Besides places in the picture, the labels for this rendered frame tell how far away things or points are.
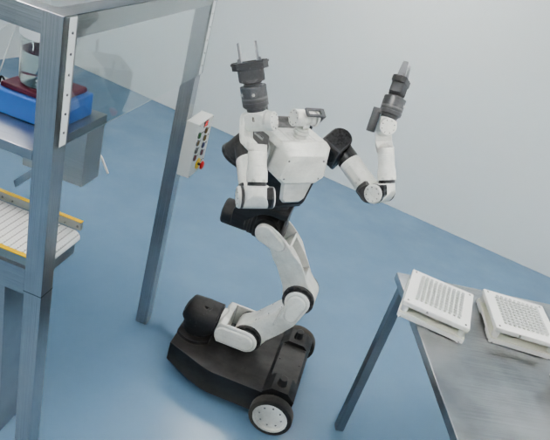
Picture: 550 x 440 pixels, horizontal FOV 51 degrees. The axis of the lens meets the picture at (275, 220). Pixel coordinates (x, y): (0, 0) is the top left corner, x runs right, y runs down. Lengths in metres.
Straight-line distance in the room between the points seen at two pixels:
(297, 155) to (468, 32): 2.80
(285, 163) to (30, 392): 1.20
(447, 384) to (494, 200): 3.18
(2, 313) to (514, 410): 1.72
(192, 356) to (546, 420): 1.49
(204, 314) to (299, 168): 0.90
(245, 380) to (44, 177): 1.44
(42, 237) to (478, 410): 1.40
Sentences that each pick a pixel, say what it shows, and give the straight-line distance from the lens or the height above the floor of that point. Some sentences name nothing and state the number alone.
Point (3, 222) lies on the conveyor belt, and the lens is 2.16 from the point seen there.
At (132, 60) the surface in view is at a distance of 1.86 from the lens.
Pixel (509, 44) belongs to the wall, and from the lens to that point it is 4.75.
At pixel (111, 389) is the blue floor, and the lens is 2.79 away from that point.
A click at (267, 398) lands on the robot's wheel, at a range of 2.64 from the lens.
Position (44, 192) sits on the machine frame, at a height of 1.21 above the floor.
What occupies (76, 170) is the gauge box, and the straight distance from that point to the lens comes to 1.96.
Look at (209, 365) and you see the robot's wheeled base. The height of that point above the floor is 0.17.
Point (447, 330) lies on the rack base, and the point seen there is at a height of 0.92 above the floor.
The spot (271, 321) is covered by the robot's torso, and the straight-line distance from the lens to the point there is 2.66.
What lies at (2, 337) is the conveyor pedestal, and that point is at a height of 0.50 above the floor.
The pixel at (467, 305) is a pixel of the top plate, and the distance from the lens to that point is 2.26.
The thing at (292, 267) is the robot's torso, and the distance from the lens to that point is 2.47.
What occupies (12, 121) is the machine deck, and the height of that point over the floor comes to 1.32.
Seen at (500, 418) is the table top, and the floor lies 0.89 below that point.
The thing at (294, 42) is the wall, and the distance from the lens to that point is 5.16.
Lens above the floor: 2.07
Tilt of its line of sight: 29 degrees down
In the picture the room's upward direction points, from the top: 17 degrees clockwise
